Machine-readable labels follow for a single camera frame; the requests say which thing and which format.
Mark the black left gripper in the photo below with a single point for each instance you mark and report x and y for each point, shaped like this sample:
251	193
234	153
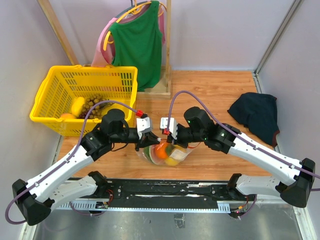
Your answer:
147	139

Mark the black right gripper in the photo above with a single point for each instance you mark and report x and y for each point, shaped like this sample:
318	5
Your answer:
185	144

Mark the watermelon slice toy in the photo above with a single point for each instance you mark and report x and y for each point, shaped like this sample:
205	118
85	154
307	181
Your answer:
148	154

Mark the orange persimmon toy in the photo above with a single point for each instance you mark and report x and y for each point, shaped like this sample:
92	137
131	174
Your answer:
160	151

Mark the clear orange zip bag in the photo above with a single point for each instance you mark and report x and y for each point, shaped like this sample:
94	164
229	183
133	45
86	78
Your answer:
179	153

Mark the green yellow mango toy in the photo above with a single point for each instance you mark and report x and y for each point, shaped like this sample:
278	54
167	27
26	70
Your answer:
169	149

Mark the yellow lemon toy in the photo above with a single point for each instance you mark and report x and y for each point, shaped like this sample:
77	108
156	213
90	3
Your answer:
171	161

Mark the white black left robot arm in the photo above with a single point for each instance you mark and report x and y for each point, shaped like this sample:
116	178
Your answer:
37	197

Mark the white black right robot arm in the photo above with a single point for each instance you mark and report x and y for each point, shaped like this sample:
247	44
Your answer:
291	179

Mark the green tank top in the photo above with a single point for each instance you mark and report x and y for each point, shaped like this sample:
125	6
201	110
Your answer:
138	43

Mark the wooden clothes rack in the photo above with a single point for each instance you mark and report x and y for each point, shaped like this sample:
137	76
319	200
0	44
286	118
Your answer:
163	90

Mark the green grape bunch toy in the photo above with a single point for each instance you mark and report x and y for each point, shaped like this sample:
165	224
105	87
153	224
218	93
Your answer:
96	113

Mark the dark navy cloth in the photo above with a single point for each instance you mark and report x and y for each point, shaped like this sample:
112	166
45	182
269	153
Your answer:
258	112

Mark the dark purple grape bunch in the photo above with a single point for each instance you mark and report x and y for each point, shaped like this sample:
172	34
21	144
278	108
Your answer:
84	115

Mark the peach toy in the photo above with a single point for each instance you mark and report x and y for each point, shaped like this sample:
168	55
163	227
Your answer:
68	116

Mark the pink shirt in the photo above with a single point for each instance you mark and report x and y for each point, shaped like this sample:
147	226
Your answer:
105	57

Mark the yellow plastic basket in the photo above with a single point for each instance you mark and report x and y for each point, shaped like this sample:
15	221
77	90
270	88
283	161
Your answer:
64	84

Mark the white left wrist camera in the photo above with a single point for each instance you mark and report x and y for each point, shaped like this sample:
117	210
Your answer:
143	123

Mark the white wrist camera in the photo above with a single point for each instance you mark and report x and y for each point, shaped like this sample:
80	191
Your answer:
169	127
143	123

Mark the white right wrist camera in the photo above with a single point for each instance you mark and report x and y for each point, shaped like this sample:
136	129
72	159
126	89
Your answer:
169	127

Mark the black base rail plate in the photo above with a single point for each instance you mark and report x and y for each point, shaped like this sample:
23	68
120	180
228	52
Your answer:
170	194

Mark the aluminium frame post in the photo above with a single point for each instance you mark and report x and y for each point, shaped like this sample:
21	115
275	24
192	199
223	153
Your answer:
294	7

